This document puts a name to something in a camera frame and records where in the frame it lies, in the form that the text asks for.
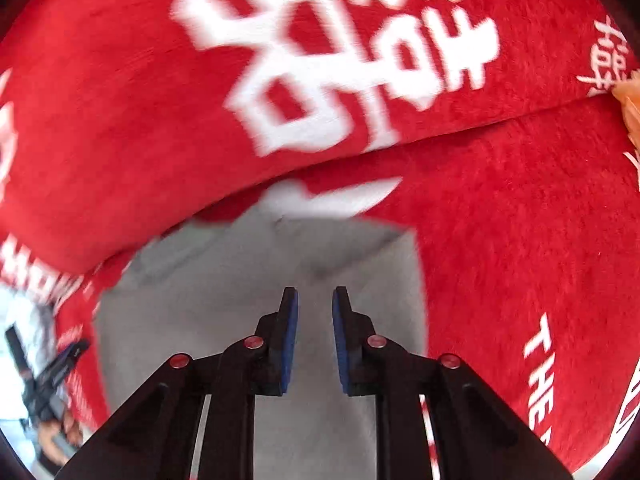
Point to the red printed blanket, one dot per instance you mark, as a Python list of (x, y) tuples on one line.
[(500, 210)]

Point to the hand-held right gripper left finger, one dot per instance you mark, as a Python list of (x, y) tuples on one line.
[(291, 345)]

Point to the orange and cream garment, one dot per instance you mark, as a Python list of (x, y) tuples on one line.
[(631, 110)]

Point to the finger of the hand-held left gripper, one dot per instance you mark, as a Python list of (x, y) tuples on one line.
[(70, 356), (16, 347)]

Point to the person's left hand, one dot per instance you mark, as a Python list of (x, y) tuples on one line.
[(52, 442)]

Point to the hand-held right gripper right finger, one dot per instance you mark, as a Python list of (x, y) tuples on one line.
[(340, 345)]

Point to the white patterned cloth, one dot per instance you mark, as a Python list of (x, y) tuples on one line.
[(27, 310)]

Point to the grey knit sweater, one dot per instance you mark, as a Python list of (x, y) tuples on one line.
[(210, 300)]

